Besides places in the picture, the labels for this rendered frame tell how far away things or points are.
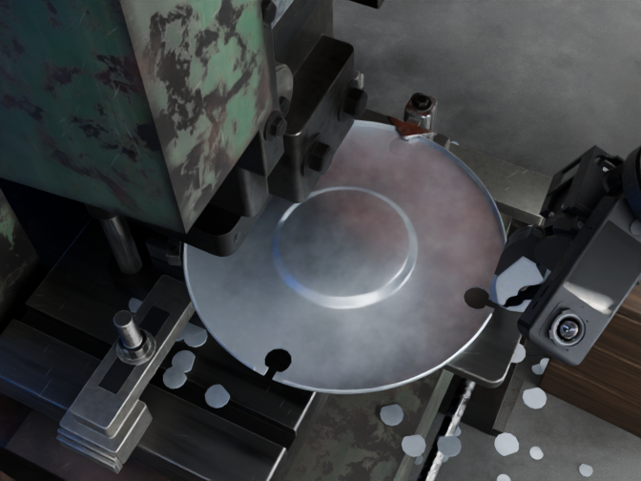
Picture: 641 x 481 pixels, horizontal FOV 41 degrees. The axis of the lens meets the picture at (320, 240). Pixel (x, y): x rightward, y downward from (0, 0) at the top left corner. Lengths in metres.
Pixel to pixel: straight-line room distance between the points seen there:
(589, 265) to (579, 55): 1.55
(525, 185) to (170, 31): 0.69
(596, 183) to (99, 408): 0.44
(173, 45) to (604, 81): 1.75
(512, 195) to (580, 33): 1.21
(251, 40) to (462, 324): 0.37
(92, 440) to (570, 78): 1.54
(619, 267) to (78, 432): 0.46
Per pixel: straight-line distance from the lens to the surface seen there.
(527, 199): 0.99
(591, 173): 0.65
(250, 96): 0.46
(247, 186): 0.62
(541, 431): 1.56
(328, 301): 0.73
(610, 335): 1.36
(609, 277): 0.59
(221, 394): 0.79
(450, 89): 1.98
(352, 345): 0.72
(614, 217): 0.59
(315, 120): 0.61
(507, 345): 0.73
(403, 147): 0.84
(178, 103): 0.39
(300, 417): 0.77
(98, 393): 0.76
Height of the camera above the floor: 1.42
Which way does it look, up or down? 56 degrees down
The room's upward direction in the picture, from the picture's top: 3 degrees counter-clockwise
